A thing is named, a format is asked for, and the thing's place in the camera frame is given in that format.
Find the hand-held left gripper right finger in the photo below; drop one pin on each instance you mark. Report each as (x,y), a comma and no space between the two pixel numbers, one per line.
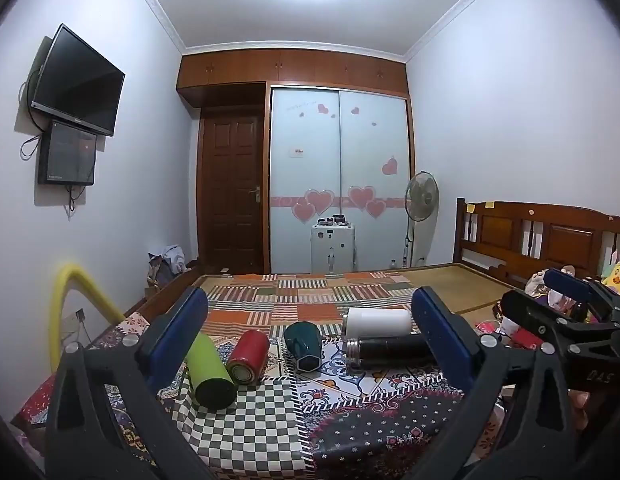
(442,335)

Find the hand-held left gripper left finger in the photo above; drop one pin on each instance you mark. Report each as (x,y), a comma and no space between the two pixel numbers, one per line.
(177,332)

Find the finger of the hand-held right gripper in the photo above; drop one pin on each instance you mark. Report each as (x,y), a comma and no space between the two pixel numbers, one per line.
(532,322)
(572,285)

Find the dark teal cup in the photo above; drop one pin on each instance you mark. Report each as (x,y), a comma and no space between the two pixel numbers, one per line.
(300,345)

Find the black cup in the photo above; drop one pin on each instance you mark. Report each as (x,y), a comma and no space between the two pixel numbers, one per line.
(394,351)

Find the green cup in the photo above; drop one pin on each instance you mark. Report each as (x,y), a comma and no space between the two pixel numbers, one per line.
(210,375)

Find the white cup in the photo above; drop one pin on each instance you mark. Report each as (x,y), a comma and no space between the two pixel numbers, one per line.
(377,322)

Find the red cup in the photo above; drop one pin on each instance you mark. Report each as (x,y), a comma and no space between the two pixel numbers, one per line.
(247,355)

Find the pink cloth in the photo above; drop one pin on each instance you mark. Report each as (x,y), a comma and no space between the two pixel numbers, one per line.
(539,292)

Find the yellow plush toy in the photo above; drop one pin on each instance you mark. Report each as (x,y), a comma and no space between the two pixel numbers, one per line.
(618,275)

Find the woven straw mat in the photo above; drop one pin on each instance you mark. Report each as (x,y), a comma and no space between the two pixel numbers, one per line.
(454,285)

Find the wooden bed headboard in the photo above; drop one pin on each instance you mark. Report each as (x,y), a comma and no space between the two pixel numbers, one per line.
(544,235)

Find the grey bag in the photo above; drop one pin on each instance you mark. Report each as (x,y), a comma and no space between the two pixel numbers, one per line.
(165,265)

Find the dark floral cloth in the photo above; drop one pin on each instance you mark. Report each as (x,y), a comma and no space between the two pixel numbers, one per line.
(389,425)

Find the checkered cloth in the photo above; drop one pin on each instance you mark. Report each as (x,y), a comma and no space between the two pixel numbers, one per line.
(250,430)

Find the yellow foam tube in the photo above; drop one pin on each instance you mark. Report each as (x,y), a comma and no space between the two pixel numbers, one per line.
(65,280)

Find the striped patchwork blanket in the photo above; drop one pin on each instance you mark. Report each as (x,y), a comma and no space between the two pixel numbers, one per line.
(300,300)

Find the standing electric fan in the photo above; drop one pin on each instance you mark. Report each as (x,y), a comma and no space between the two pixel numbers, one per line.
(422,195)

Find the brown wooden door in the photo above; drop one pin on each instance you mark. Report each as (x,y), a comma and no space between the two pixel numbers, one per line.
(232,190)

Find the frosted glass sliding wardrobe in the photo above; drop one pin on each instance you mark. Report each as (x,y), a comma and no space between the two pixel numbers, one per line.
(340,160)

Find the wooden overhead cabinet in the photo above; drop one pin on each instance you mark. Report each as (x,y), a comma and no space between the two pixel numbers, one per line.
(290,72)

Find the white wall socket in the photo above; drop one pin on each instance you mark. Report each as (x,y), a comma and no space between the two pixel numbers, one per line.
(75,325)

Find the black wall box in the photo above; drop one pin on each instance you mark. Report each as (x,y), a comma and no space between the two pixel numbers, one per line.
(67,157)

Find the wall-mounted black television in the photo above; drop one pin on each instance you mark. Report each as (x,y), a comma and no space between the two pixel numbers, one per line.
(77,80)

